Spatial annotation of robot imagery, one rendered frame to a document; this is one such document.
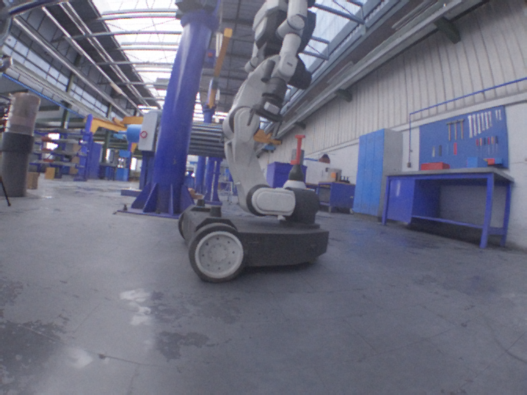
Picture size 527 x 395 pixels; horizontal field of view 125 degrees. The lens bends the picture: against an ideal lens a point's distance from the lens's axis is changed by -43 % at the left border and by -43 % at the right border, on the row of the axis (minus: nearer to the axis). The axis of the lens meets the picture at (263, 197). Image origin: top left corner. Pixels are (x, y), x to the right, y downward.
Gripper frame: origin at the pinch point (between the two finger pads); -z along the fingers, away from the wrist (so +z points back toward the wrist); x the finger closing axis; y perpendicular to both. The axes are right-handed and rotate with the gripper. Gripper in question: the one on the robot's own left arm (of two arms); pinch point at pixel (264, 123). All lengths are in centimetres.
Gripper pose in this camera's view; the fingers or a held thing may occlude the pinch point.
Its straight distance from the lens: 90.2
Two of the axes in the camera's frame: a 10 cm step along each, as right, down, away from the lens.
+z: 2.9, -9.6, 0.6
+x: -8.7, -2.9, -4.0
